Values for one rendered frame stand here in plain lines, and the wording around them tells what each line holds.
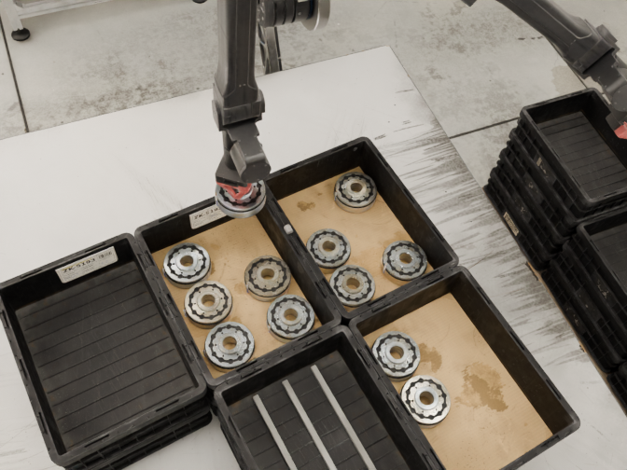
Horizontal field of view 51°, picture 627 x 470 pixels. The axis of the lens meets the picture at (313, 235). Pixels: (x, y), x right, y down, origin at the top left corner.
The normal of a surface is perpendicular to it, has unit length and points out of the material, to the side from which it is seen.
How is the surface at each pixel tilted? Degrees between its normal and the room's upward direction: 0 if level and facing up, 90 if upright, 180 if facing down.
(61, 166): 0
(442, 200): 0
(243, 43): 97
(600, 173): 0
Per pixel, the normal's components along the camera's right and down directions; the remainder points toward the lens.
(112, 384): 0.07, -0.52
